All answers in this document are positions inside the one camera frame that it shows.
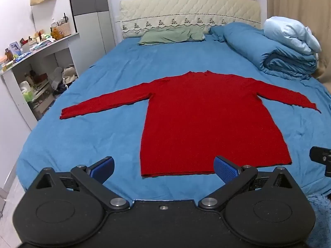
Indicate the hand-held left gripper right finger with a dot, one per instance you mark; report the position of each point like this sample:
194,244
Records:
226,169

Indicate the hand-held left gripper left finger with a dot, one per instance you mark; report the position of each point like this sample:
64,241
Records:
103,169

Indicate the red knit sweater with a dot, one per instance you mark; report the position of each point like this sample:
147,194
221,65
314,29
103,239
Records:
206,118

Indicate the blue fluffy rug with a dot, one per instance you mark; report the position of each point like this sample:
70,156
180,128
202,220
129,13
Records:
320,217

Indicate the bed with blue sheet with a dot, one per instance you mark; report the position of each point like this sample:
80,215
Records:
103,69

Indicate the beige cloth bag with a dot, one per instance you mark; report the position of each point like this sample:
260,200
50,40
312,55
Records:
70,74

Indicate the white plastic bag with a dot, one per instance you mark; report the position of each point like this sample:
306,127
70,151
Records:
55,78

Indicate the rolled blue duvet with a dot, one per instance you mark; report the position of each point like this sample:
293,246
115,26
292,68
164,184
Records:
258,49

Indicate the light blue pillow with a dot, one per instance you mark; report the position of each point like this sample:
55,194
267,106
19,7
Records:
289,32

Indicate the white desk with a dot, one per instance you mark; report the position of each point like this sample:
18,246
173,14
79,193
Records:
38,51

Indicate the blue wipes packet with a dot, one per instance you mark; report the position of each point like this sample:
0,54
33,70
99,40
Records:
23,56

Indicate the small brown teddy bear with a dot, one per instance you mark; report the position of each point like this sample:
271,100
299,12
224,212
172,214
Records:
57,34

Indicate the green pillow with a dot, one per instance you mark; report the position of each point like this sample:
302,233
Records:
170,35

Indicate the wicker basket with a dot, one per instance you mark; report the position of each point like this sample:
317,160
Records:
64,29

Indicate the brown bottle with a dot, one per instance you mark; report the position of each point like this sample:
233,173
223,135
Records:
7,54

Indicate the beige curtain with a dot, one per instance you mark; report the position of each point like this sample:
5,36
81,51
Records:
297,0

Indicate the cream quilted headboard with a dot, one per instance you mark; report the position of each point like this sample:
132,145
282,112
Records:
181,10

